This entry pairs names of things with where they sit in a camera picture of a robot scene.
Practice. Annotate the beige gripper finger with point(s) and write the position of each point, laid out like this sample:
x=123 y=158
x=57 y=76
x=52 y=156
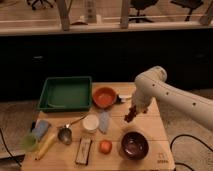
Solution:
x=143 y=109

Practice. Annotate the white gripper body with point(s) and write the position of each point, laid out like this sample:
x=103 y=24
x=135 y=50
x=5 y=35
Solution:
x=140 y=99

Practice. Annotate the dark grape bunch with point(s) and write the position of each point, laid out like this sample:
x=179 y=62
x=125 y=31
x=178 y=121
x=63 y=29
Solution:
x=131 y=115

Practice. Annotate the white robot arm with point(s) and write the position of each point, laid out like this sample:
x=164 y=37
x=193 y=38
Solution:
x=152 y=83

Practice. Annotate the white paper cup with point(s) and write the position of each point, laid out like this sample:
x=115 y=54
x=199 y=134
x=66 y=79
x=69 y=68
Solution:
x=90 y=123

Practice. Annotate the green plastic cup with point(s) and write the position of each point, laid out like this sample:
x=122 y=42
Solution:
x=29 y=143

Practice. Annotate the black white brush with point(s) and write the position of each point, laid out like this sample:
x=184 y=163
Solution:
x=123 y=98

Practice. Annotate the dark purple bowl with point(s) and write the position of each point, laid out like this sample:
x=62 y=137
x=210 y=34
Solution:
x=134 y=146

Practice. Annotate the orange bowl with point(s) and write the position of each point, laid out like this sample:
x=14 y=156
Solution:
x=104 y=97

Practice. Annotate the orange fruit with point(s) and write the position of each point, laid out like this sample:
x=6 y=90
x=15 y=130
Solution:
x=105 y=146

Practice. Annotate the black rectangular block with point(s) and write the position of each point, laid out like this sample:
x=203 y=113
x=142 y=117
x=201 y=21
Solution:
x=82 y=156

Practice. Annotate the metal spoon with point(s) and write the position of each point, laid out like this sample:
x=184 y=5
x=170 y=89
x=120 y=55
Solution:
x=65 y=132

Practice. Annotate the green plastic tray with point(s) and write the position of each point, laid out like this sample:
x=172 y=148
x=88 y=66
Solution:
x=66 y=94

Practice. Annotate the black office chair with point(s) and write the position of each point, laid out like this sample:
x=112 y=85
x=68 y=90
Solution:
x=140 y=5

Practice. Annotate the yellow banana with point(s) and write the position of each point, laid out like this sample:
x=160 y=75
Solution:
x=50 y=140

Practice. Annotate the black chair right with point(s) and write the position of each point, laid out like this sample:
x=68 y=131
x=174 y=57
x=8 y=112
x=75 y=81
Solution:
x=190 y=4

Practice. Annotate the office chair base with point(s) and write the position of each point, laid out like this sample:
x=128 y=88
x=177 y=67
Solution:
x=43 y=3

